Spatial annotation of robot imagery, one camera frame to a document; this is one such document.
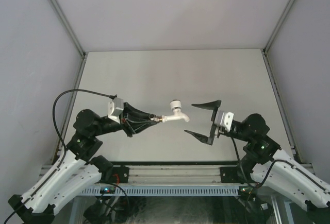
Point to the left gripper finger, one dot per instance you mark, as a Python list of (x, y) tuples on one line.
[(138, 127), (131, 113)]

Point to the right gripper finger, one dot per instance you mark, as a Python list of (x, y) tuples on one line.
[(200, 137), (213, 105)]

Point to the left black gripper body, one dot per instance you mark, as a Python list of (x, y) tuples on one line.
[(124, 122)]

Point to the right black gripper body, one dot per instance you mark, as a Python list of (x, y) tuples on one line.
[(213, 119)]

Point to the silver threaded pipe fitting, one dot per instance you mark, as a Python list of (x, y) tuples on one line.
[(156, 118)]

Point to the white plastic water faucet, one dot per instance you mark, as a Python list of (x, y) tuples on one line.
[(176, 107)]

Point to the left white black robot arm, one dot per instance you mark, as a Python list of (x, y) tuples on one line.
[(78, 167)]

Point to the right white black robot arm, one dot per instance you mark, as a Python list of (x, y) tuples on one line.
[(265, 162)]

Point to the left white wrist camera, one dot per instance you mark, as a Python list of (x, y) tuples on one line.
[(115, 109)]

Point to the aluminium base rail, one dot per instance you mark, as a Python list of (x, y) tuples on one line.
[(168, 173)]

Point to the grey slotted cable duct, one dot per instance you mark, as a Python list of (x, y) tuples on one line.
[(166, 190)]

